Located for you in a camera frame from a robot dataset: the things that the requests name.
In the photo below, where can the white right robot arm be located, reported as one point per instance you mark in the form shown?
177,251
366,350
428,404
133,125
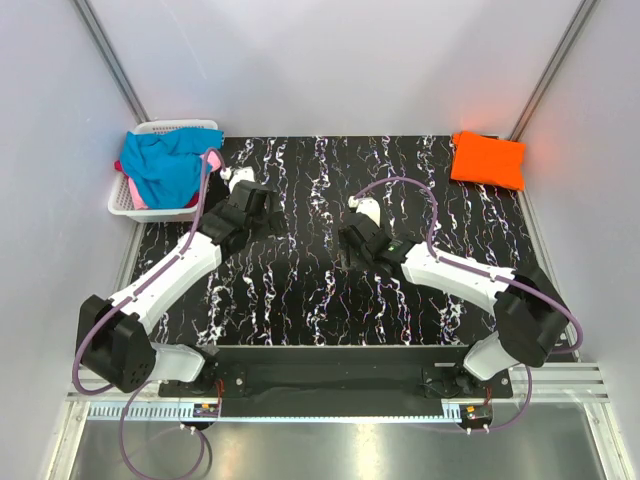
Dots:
529,313

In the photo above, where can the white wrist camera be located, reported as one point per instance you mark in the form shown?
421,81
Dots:
367,206
232,176

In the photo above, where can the pink t shirt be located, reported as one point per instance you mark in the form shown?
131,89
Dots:
213,158

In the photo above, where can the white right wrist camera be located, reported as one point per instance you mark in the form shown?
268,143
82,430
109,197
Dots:
367,206

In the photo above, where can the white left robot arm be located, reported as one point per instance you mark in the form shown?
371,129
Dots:
113,333

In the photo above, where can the blue t shirt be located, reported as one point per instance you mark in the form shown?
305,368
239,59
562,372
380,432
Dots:
166,168

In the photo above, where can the red t shirt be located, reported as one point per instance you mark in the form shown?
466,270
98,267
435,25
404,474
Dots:
138,202

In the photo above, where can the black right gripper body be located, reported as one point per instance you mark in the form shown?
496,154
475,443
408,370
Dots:
353,259

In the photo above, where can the white plastic laundry basket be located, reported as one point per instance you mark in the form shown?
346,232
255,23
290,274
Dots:
121,202

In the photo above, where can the aluminium frame rail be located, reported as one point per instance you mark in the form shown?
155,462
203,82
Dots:
553,383

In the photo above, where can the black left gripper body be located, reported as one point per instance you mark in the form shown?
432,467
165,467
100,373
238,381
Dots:
273,224

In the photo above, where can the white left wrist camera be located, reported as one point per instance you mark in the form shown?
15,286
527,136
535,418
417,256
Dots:
232,176

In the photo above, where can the folded orange t shirt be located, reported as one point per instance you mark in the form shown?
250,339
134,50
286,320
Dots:
485,160

